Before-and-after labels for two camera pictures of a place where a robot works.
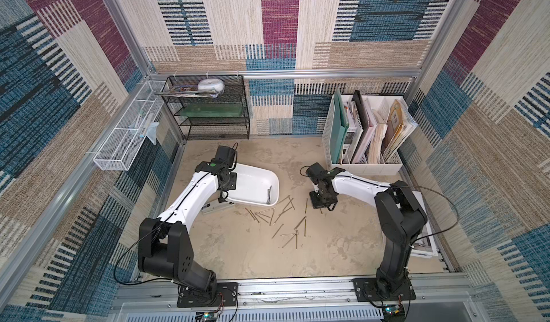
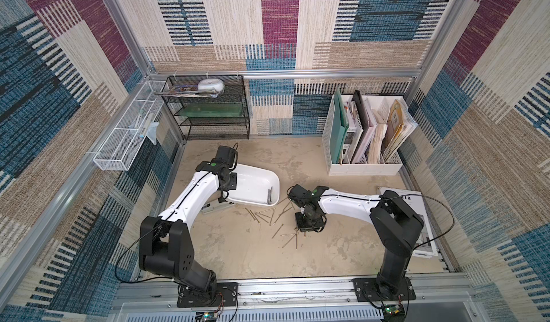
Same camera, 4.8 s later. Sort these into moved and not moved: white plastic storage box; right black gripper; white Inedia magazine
Moved: right black gripper
Not moved: white plastic storage box; white Inedia magazine
